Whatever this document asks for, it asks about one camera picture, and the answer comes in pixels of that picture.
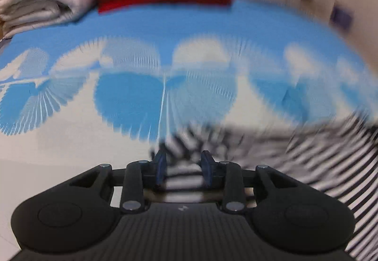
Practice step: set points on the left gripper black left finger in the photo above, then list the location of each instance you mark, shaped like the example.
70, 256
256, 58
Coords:
147, 174

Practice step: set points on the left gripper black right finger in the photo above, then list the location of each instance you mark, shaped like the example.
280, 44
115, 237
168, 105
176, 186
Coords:
214, 173

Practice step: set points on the black white striped garment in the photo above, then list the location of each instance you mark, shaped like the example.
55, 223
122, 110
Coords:
338, 158

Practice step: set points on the blue white patterned bedsheet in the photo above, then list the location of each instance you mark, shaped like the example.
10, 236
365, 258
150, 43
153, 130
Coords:
112, 87

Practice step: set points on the purple box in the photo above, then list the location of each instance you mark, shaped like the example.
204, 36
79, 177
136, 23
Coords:
341, 18

